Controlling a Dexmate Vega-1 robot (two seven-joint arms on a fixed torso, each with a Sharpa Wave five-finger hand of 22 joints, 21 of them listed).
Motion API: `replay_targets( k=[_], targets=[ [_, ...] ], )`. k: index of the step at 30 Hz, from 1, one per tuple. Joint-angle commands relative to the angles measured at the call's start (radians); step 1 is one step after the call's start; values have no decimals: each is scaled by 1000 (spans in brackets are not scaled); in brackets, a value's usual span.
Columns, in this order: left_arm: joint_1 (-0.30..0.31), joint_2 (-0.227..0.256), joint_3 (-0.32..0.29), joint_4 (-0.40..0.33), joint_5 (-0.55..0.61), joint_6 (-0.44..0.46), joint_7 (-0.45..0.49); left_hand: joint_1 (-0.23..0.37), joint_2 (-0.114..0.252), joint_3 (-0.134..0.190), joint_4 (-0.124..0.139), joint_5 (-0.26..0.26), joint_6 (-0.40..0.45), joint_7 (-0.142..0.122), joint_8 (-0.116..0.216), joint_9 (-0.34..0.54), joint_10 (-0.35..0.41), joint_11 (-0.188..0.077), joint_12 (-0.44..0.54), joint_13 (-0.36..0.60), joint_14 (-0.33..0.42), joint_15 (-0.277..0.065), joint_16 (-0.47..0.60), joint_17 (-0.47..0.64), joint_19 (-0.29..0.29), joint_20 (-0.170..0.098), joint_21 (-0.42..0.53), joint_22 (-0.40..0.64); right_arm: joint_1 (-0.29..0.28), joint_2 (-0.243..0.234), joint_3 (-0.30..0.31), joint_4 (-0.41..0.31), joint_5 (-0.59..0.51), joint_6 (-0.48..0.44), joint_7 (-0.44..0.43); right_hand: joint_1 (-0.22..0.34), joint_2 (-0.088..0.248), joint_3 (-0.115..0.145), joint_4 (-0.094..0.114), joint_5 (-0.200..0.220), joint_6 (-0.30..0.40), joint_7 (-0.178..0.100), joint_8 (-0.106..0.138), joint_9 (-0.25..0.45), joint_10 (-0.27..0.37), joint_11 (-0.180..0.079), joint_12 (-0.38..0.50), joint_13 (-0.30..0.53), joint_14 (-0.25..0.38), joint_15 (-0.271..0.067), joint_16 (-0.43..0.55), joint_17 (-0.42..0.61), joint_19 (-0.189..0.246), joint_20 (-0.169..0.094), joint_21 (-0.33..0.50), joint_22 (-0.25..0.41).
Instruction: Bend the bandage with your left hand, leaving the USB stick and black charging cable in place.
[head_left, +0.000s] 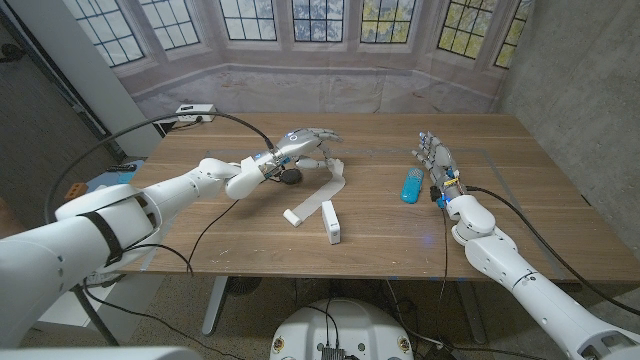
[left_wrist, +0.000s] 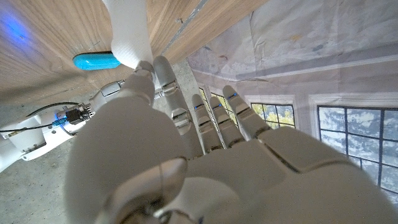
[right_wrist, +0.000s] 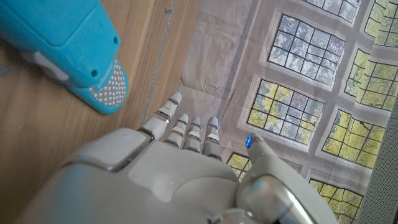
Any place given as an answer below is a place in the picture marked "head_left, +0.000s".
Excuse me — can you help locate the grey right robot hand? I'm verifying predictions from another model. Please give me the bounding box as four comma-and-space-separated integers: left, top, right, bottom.
412, 131, 461, 201

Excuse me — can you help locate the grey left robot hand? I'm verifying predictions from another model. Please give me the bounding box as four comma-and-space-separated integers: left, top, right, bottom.
249, 127, 344, 179

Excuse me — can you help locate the white gauze bandage strip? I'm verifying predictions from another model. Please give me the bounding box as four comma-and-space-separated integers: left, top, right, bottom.
282, 157, 347, 228

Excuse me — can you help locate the white USB stick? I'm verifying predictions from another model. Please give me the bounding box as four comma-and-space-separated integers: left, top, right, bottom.
321, 200, 342, 245

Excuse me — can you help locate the blue plastic case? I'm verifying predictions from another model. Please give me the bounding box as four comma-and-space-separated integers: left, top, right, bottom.
400, 167, 425, 205

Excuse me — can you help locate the printed window backdrop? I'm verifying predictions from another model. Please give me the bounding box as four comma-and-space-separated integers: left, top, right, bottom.
62, 0, 534, 121

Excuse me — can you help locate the white power strip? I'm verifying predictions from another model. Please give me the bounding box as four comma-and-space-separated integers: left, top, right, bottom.
175, 103, 218, 124

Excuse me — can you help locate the black round fan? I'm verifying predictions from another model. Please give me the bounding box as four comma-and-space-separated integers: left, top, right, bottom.
227, 276, 263, 296

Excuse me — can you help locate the grey table leg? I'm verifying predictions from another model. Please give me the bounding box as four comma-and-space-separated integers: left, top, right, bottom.
202, 275, 229, 336
457, 280, 486, 345

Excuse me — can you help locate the black power adapter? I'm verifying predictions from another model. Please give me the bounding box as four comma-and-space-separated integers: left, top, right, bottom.
424, 339, 466, 360

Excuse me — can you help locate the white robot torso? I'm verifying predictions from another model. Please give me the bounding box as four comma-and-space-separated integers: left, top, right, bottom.
269, 298, 415, 360

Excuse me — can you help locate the orange brick block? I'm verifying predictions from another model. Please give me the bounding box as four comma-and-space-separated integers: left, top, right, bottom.
64, 182, 89, 202

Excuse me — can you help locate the person's bare leg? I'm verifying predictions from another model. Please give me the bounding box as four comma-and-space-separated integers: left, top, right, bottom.
0, 197, 21, 239

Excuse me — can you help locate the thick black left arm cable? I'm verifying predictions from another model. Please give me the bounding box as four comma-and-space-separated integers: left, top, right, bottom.
43, 111, 276, 346

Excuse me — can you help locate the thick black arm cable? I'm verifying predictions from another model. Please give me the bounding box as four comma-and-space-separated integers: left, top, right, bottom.
464, 185, 640, 317
43, 111, 276, 346

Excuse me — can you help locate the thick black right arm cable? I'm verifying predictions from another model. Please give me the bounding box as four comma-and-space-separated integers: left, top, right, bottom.
464, 185, 640, 317

